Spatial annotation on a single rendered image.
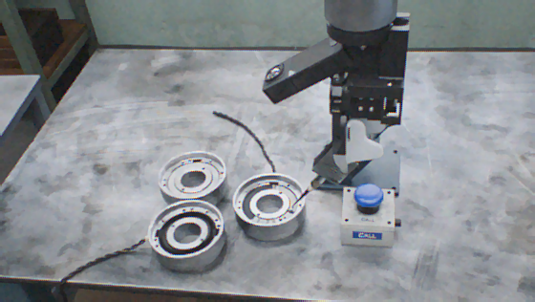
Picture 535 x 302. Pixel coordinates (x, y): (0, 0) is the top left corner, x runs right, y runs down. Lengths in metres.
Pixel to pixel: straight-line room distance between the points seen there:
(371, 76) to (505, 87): 0.52
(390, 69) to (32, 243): 0.58
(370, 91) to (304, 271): 0.28
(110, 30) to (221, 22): 0.52
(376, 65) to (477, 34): 1.91
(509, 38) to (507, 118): 1.53
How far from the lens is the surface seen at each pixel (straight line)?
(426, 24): 2.49
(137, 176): 0.97
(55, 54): 2.54
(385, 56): 0.63
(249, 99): 1.08
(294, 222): 0.81
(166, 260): 0.79
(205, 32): 2.60
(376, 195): 0.78
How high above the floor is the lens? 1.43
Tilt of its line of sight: 42 degrees down
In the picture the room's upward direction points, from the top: 6 degrees counter-clockwise
